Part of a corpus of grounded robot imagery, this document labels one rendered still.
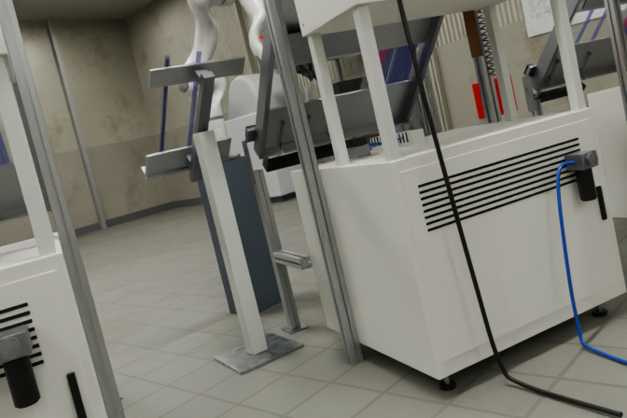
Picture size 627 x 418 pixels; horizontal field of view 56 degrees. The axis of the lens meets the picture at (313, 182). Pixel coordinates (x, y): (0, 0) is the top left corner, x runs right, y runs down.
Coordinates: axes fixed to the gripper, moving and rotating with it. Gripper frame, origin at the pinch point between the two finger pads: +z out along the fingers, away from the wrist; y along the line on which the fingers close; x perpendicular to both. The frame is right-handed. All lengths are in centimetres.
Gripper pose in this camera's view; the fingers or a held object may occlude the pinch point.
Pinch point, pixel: (312, 74)
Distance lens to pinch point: 219.2
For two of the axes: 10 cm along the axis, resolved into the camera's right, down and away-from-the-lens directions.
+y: 8.8, -2.4, 4.0
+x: -0.7, 7.8, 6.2
